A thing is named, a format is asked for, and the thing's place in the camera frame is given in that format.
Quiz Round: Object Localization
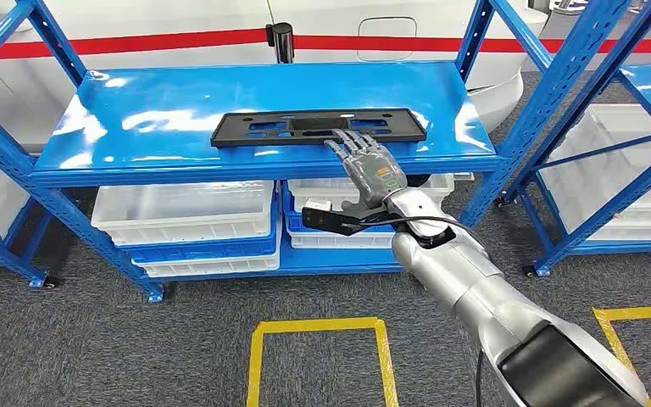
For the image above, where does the black plastic frame part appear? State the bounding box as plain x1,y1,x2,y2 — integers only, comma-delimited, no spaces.
210,108,428,149

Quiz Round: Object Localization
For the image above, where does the black stanchion post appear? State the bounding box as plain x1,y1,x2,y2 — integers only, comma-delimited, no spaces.
264,22,297,64

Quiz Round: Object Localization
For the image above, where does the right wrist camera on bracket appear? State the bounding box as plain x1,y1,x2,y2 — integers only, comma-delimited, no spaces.
302,198,403,237

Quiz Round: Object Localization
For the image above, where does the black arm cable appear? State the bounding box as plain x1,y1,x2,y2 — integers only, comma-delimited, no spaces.
353,215,489,407

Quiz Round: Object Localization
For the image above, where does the yellow floor tape square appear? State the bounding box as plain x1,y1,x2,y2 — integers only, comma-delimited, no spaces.
592,304,651,407
245,316,399,407

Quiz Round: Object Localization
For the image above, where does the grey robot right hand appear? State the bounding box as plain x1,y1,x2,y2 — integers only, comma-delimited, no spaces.
323,129,409,214

